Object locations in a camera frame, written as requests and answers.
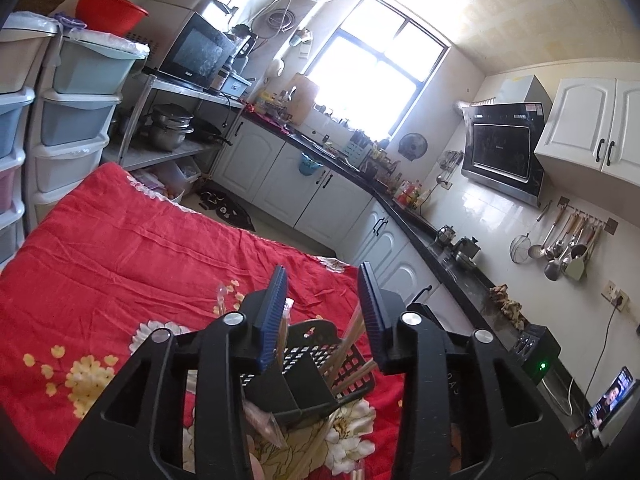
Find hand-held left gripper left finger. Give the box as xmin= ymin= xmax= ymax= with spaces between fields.
xmin=55 ymin=265 xmax=290 ymax=480

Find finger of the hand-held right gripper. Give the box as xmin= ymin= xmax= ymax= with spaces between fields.
xmin=407 ymin=301 xmax=451 ymax=341

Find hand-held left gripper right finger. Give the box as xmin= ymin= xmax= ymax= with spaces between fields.
xmin=357 ymin=261 xmax=586 ymax=480

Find dark grey utensil holder basket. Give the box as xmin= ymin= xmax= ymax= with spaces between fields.
xmin=239 ymin=317 xmax=377 ymax=431

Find pile of chopsticks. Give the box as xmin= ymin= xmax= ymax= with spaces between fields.
xmin=215 ymin=282 xmax=381 ymax=480

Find row of hanging kitchen utensils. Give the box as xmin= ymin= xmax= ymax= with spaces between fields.
xmin=510 ymin=197 xmax=618 ymax=283

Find black kitchen countertop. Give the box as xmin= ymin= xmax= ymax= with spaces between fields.
xmin=242 ymin=107 xmax=601 ymax=461

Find brown crumpled cloth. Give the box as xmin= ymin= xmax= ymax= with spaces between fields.
xmin=487 ymin=284 xmax=528 ymax=331

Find black box with green light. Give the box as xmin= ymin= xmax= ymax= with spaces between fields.
xmin=510 ymin=324 xmax=563 ymax=386

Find dark floor mat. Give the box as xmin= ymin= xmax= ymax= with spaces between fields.
xmin=195 ymin=187 xmax=256 ymax=233

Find white lower cabinets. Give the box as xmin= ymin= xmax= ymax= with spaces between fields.
xmin=212 ymin=117 xmax=446 ymax=311

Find group of condiment bottles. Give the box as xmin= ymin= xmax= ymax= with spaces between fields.
xmin=390 ymin=175 xmax=431 ymax=211

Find smartphone with lit screen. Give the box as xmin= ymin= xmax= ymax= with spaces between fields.
xmin=587 ymin=366 xmax=636 ymax=431

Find red floral tablecloth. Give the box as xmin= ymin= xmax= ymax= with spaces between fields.
xmin=0 ymin=161 xmax=406 ymax=480

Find blue hanging basket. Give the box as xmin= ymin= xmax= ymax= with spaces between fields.
xmin=299 ymin=152 xmax=323 ymax=178

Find knife block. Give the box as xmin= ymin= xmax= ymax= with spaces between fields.
xmin=345 ymin=132 xmax=371 ymax=161

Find clear plastic storage box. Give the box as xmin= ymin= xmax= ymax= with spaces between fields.
xmin=132 ymin=160 xmax=201 ymax=201

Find small black round fan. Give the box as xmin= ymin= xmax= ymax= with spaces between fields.
xmin=398 ymin=132 xmax=428 ymax=162

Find black range hood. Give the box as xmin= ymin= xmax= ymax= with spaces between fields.
xmin=460 ymin=75 xmax=553 ymax=208

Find black wok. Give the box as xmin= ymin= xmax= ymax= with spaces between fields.
xmin=190 ymin=121 xmax=233 ymax=147

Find metal shelf table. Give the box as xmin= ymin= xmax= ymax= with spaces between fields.
xmin=102 ymin=72 xmax=246 ymax=196

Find steel stock pot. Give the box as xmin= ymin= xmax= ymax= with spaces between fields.
xmin=147 ymin=104 xmax=196 ymax=152

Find pale wooden cutting board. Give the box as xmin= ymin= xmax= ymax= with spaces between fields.
xmin=287 ymin=72 xmax=321 ymax=126

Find grey-blue storage box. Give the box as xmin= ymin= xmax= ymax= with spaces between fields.
xmin=220 ymin=72 xmax=253 ymax=98

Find kitchen window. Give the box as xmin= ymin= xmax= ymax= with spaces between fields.
xmin=302 ymin=0 xmax=451 ymax=143

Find white upper cabinet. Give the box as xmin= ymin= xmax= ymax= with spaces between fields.
xmin=534 ymin=77 xmax=640 ymax=188

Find black microwave oven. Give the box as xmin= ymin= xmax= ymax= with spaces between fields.
xmin=125 ymin=10 xmax=238 ymax=92

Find black blender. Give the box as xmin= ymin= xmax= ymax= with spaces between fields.
xmin=230 ymin=24 xmax=258 ymax=68

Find drawer tower with grey-blue drawers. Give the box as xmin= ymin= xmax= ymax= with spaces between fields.
xmin=25 ymin=27 xmax=151 ymax=231

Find drawer tower with pink drawer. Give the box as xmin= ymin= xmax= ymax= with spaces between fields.
xmin=0 ymin=10 xmax=58 ymax=271

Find red plastic basin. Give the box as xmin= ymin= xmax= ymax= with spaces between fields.
xmin=75 ymin=0 xmax=150 ymax=37

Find white cable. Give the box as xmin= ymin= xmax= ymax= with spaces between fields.
xmin=542 ymin=305 xmax=621 ymax=416

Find wall power socket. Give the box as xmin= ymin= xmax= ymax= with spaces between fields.
xmin=602 ymin=280 xmax=632 ymax=311

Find coiled grey hose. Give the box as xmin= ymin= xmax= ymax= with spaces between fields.
xmin=265 ymin=7 xmax=301 ymax=36

